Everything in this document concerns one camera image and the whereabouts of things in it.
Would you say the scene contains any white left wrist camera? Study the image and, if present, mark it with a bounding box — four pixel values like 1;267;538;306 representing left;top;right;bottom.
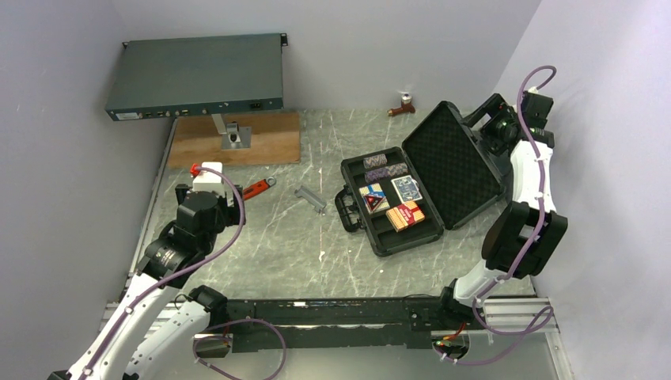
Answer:
190;161;225;196

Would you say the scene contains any grey plastic bracket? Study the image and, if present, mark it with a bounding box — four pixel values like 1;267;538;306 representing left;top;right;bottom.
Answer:
294;185;327;214

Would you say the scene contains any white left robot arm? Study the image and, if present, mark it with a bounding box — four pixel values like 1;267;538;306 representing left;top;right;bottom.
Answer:
49;177;245;379

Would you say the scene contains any grey metal stand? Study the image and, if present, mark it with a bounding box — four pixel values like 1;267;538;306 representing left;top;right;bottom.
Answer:
212;114;252;150

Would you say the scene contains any black poker set case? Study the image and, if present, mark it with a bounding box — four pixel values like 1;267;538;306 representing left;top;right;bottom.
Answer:
334;101;507;257

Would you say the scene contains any red playing card deck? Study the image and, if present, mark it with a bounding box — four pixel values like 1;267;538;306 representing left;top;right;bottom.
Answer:
385;201;426;232

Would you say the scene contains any dark green rack server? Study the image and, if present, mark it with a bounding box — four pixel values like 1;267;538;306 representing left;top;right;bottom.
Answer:
104;32;289;121

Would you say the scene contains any multicolour chip stack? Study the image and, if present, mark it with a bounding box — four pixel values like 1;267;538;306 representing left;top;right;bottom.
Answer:
362;154;388;169

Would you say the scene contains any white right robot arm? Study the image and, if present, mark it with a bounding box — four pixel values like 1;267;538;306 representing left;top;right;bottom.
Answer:
436;90;568;329

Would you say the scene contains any blue 10 chip stack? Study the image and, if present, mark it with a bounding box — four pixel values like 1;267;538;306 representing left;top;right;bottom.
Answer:
386;163;408;177

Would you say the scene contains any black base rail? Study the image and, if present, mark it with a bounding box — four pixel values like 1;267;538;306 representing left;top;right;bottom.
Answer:
203;294;479;353

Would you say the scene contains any purple 500 chip stack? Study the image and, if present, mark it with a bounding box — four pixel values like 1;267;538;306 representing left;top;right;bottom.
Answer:
364;167;389;183

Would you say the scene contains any red handled adjustable wrench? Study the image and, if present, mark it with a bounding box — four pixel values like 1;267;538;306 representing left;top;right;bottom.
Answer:
242;177;276;201

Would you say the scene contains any red triangular dealer button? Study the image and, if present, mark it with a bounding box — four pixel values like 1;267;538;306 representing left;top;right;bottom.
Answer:
362;194;389;214

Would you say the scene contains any brown bottle with cap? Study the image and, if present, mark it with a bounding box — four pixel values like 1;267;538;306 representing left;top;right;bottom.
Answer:
388;93;416;117

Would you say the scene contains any brown wooden board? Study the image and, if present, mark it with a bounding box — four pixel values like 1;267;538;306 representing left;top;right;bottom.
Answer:
167;112;301;169

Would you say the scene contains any blue playing card deck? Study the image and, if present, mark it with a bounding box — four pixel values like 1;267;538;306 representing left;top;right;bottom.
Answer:
391;175;423;203

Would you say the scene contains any blue texas holdem booklet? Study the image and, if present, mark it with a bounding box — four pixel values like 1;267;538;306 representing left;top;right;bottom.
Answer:
358;183;389;214

